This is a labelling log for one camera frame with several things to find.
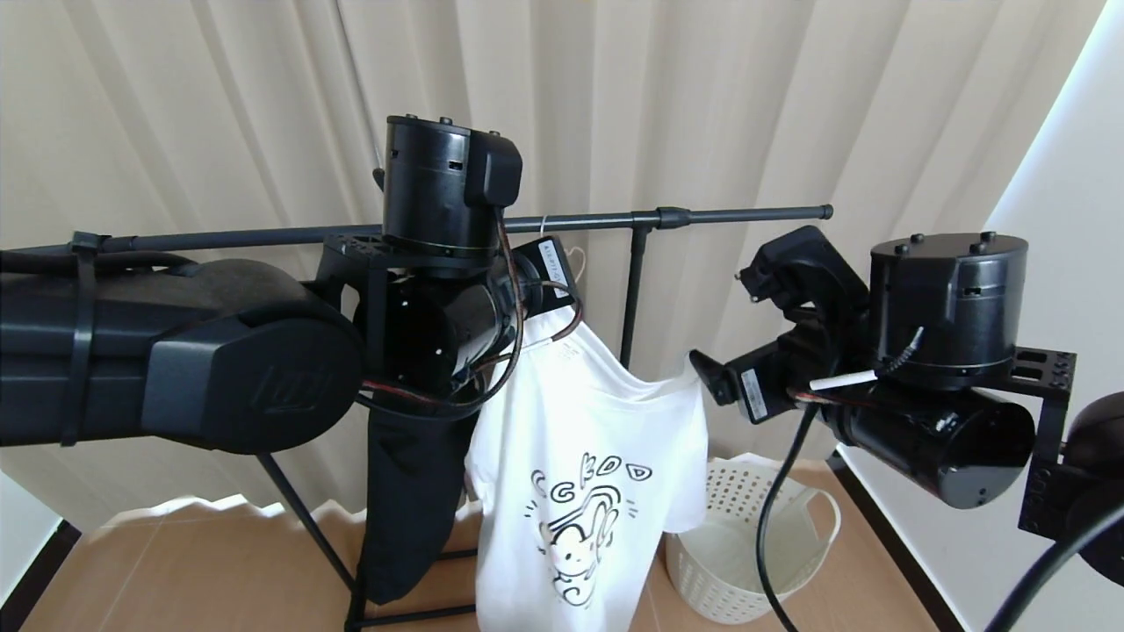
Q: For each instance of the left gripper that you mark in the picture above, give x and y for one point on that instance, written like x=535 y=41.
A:
x=555 y=263

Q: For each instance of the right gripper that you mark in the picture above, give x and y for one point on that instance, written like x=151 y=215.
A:
x=755 y=395

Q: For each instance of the white garment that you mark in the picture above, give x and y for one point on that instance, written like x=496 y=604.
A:
x=571 y=421

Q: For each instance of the black shorts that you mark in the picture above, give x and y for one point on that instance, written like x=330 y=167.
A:
x=408 y=509

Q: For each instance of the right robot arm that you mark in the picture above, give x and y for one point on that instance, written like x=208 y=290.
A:
x=948 y=298

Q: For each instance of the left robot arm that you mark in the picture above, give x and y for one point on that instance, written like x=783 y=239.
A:
x=176 y=351

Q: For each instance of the black clothes rack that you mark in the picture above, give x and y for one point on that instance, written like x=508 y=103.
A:
x=729 y=213

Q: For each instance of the white laundry basket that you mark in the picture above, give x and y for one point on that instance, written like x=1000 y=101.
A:
x=738 y=579

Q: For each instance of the beige curtain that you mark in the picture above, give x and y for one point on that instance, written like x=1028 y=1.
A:
x=702 y=105

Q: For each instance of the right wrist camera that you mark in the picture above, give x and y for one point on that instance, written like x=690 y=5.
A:
x=808 y=263

